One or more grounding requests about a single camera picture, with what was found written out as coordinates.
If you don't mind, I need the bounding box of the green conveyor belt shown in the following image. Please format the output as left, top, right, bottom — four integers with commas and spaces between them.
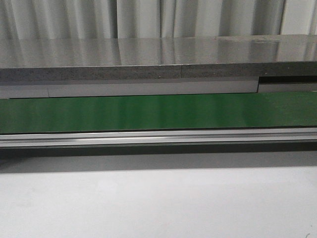
0, 92, 317, 134

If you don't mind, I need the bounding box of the white pleated curtain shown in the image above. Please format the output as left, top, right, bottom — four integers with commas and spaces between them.
0, 0, 317, 39

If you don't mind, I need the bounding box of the aluminium conveyor front rail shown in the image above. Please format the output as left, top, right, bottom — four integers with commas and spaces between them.
0, 127, 317, 148

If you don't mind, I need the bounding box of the grey conveyor back rail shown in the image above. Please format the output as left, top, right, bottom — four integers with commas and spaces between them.
0, 76, 317, 99

